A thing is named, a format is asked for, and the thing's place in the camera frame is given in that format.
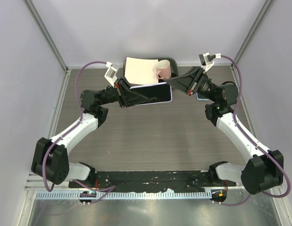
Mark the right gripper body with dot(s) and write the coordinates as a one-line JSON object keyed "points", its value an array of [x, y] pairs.
{"points": [[203, 86]]}

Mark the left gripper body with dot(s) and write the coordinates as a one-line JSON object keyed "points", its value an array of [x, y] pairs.
{"points": [[117, 86]]}

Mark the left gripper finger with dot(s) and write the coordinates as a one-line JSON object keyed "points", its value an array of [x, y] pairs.
{"points": [[131, 98], [125, 87]]}

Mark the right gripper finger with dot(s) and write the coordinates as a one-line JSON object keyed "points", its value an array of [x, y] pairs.
{"points": [[183, 84], [194, 73]]}

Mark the phone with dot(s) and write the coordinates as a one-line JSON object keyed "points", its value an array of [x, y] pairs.
{"points": [[157, 93], [201, 97]]}

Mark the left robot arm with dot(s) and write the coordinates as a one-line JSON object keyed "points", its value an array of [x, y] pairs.
{"points": [[51, 160]]}

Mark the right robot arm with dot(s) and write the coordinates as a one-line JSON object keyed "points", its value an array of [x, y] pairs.
{"points": [[263, 167]]}

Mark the phone in blue case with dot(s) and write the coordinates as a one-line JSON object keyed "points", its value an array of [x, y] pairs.
{"points": [[201, 97]]}

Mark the dark green tray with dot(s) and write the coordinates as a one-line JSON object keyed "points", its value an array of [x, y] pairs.
{"points": [[175, 68]]}

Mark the cream notebook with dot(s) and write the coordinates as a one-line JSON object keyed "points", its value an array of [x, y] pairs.
{"points": [[141, 70]]}

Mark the pink mug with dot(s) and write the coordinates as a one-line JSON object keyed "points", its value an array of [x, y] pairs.
{"points": [[163, 70]]}

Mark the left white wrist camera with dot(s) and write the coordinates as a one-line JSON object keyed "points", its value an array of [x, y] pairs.
{"points": [[111, 72]]}

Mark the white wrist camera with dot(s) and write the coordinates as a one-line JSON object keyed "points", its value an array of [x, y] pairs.
{"points": [[111, 72], [207, 60]]}

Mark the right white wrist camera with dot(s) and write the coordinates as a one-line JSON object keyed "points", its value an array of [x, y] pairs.
{"points": [[207, 60]]}

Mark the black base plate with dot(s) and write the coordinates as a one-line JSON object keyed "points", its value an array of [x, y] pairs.
{"points": [[158, 181]]}

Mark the slotted cable duct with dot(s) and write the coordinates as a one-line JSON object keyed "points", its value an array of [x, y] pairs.
{"points": [[84, 195]]}

